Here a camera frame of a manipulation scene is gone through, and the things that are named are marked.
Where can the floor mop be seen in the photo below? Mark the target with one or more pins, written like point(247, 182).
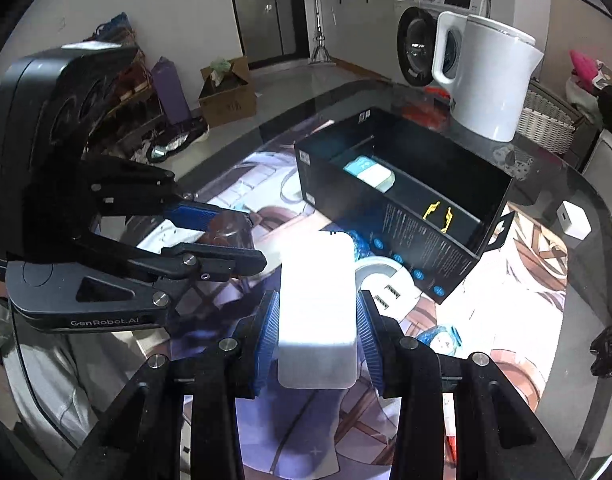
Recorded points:
point(317, 15)

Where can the purple yoga mat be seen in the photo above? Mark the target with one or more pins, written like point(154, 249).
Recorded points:
point(170, 90)

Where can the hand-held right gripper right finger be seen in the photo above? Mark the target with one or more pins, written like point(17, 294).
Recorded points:
point(369, 340)

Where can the wicker basket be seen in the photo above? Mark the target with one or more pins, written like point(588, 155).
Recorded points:
point(548, 115)

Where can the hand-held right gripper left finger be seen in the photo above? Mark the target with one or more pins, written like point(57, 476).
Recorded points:
point(269, 340)

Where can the brown cardboard box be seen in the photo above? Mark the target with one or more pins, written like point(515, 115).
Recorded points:
point(228, 95)

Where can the pink toy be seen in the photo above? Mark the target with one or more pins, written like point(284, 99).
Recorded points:
point(585, 67)

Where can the white electric kettle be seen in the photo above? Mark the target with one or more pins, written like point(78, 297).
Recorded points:
point(485, 85)

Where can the black cardboard box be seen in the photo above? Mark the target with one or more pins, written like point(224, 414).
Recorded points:
point(410, 200)

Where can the teal and white case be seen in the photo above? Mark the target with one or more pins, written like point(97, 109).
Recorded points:
point(370, 169)

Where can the white power bank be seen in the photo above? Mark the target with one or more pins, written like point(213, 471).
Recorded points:
point(316, 305)

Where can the white washing machine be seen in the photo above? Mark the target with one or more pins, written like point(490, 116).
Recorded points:
point(435, 25)

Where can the clear plastic cup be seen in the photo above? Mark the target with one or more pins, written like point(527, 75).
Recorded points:
point(228, 245)

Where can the white round charger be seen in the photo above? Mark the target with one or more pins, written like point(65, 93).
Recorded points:
point(385, 280)

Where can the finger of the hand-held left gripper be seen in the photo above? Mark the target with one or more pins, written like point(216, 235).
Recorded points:
point(201, 212)
point(211, 262)

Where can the blue wrapped item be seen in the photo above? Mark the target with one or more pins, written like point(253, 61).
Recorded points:
point(438, 337)

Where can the small white charger cube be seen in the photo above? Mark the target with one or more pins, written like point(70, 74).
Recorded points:
point(574, 219)

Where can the shoe rack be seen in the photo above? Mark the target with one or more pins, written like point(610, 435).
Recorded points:
point(121, 90)

